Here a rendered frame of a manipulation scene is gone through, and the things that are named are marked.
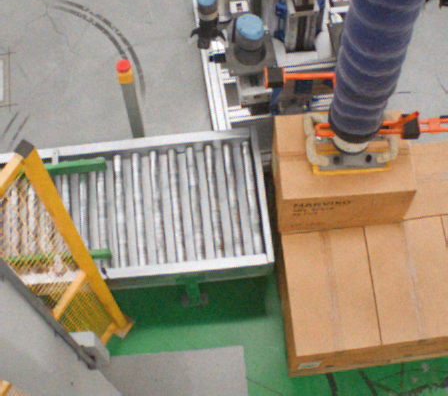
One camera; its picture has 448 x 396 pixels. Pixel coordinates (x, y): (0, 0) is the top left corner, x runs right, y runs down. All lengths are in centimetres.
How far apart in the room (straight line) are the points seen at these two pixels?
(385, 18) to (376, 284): 164
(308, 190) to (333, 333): 69
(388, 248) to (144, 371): 140
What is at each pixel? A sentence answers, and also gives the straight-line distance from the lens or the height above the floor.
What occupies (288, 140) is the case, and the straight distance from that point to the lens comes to 354.
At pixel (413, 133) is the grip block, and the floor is 120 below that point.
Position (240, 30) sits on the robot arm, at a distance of 345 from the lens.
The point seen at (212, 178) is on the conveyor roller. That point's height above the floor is 55.
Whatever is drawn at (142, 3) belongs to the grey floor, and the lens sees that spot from 515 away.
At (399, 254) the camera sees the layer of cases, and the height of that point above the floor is 54.
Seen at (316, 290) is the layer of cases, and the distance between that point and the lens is 372.
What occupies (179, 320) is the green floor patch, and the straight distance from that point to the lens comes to 424.
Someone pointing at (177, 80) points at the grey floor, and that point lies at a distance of 480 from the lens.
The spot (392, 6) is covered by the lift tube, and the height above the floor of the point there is 219.
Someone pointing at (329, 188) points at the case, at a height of 94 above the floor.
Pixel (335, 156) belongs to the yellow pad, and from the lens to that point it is 337.
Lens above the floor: 410
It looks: 65 degrees down
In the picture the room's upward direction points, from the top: 3 degrees counter-clockwise
